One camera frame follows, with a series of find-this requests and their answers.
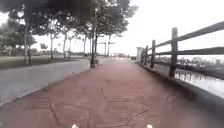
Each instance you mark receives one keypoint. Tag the red paved path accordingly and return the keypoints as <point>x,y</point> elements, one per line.
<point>116,83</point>

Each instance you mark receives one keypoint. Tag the row of trees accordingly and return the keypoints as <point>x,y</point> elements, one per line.
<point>92,50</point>

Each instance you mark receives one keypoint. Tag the pale pillar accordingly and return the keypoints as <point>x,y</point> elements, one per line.
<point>139,55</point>

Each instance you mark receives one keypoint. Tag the dark wooden fence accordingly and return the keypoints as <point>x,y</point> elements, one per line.
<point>173,50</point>

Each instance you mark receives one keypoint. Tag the robot's own part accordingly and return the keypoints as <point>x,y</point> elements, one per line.
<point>75,126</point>
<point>149,126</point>

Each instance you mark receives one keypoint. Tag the grey paved strip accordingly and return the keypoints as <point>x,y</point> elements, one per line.
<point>33,78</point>

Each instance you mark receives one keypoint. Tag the grass strip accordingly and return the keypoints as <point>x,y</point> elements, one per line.
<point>20,62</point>

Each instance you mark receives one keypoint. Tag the grey kerb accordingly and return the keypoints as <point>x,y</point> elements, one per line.
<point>200,95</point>

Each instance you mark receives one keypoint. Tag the water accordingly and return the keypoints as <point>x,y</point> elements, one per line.
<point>206,83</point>

